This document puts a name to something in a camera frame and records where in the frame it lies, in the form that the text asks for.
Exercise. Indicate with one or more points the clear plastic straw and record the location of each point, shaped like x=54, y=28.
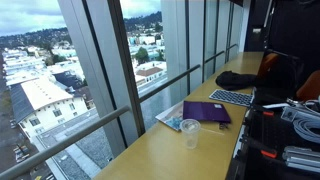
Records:
x=213, y=132

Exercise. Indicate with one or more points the white keyboard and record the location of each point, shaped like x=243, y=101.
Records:
x=231, y=97

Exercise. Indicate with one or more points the small grey box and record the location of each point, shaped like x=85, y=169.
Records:
x=289, y=114

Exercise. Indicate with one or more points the black cloth bag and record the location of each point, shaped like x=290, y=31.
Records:
x=233, y=80

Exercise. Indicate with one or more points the black perforated breadboard table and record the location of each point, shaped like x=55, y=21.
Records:
x=266, y=133

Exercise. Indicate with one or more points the clear plastic cup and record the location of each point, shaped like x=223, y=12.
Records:
x=190, y=136

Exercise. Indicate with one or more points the purple cloth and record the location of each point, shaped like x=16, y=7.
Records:
x=205, y=111

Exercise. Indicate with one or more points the aluminium extrusion bar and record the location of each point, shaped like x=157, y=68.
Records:
x=301, y=156

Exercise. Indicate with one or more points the black laptop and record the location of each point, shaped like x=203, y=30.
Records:
x=283, y=80

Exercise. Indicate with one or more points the printed paper magazine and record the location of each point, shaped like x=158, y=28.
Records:
x=170, y=118

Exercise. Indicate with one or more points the grey metal handrail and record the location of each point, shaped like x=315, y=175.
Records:
x=170, y=82
x=66, y=141

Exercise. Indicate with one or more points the orange chair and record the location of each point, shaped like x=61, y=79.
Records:
x=311, y=88
x=266, y=65

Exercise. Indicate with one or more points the metal binder clip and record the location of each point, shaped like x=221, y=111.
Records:
x=223, y=126

